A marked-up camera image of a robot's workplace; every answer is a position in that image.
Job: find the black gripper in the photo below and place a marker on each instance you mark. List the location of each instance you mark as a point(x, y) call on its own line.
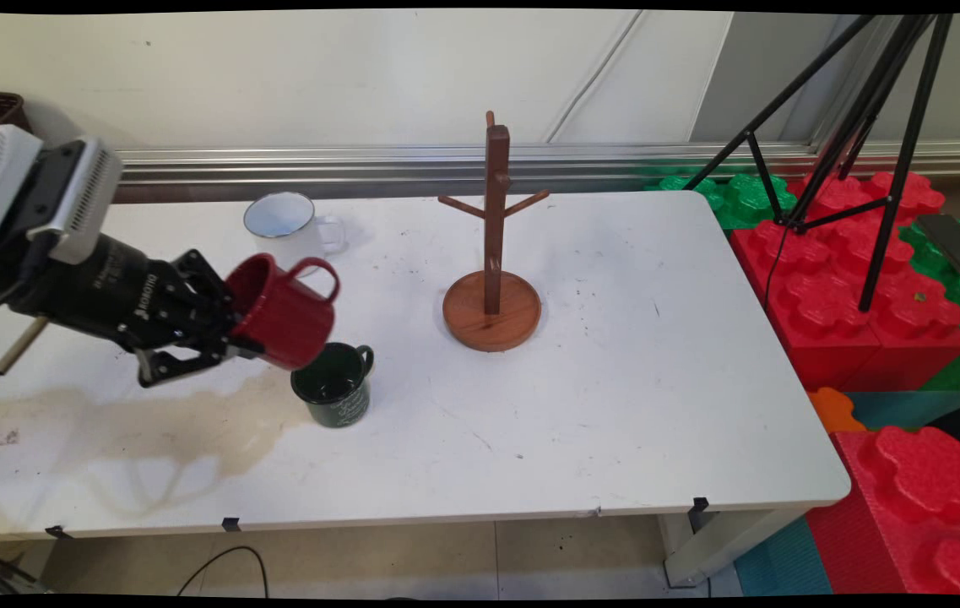
point(83, 287)

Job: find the red enamel mug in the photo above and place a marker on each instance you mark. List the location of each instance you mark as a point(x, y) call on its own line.
point(285, 317)

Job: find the white enamel mug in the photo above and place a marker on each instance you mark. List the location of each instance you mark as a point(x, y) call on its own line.
point(281, 228)

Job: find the dark green enamel mug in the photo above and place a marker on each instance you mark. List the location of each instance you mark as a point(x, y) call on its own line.
point(336, 393)

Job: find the black tape piece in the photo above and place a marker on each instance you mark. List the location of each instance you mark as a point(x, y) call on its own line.
point(57, 532)
point(231, 524)
point(699, 505)

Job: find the wooden mug tree stand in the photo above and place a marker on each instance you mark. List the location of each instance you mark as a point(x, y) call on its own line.
point(492, 325)

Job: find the white table leg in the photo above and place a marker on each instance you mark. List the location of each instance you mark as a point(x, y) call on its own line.
point(724, 540)

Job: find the teal foam block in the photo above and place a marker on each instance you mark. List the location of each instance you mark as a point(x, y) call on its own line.
point(783, 561)
point(902, 409)

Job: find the orange foam piece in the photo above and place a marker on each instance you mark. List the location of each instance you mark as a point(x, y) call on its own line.
point(834, 409)

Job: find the black tripod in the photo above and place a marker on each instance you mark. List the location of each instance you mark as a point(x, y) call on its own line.
point(897, 169)

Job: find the ribbed red foam block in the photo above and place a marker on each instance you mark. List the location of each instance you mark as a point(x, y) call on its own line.
point(910, 507)

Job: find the black smartphone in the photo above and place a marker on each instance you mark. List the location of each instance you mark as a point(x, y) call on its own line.
point(957, 245)

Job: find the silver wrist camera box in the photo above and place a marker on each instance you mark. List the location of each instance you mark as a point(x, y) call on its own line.
point(83, 194)

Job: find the aluminium wall rail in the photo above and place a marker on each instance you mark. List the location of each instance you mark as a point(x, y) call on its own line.
point(361, 165)

